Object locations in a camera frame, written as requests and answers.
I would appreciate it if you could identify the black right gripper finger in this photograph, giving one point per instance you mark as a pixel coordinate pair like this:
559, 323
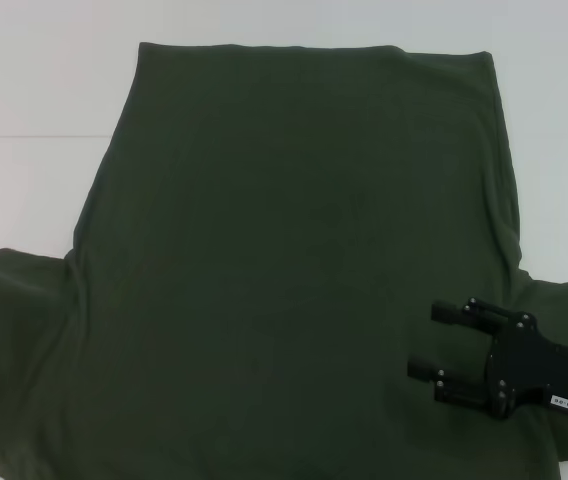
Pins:
446, 311
464, 392

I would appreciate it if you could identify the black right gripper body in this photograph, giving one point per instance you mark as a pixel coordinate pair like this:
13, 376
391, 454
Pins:
524, 365

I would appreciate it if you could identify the dark green shirt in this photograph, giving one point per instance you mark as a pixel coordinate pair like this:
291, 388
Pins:
284, 225

